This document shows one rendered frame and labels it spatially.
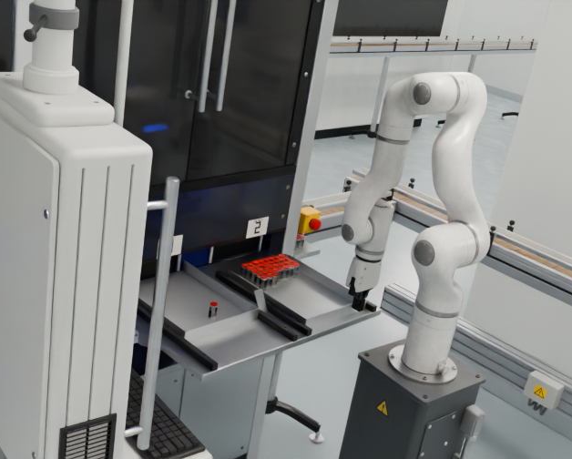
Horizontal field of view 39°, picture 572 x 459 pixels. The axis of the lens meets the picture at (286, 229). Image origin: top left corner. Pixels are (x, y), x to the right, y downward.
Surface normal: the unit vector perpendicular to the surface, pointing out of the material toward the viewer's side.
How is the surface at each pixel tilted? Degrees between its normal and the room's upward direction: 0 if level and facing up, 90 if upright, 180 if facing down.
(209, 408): 90
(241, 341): 0
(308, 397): 0
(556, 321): 90
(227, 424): 90
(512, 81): 90
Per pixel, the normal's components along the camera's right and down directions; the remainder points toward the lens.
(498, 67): -0.71, 0.16
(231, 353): 0.16, -0.91
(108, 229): 0.61, 0.39
